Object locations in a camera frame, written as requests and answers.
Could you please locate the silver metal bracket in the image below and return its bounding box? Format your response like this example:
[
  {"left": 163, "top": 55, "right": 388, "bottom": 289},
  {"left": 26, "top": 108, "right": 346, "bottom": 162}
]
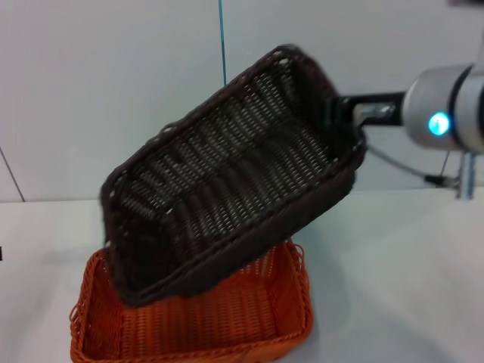
[{"left": 455, "top": 153, "right": 476, "bottom": 200}]

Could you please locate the orange woven plastic basket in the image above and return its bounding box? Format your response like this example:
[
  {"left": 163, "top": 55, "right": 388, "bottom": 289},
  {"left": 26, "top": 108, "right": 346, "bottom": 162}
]
[{"left": 69, "top": 240, "right": 315, "bottom": 363}]

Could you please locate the dark brown woven basket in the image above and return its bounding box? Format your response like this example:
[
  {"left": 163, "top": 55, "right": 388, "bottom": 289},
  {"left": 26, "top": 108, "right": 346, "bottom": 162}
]
[{"left": 98, "top": 44, "right": 368, "bottom": 308}]

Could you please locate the black cable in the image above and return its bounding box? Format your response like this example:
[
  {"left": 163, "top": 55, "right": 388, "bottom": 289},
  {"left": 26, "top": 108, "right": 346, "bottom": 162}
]
[{"left": 363, "top": 142, "right": 461, "bottom": 187}]

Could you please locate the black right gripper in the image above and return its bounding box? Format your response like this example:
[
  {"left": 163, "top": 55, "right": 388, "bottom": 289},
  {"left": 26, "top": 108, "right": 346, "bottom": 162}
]
[{"left": 324, "top": 89, "right": 408, "bottom": 134}]

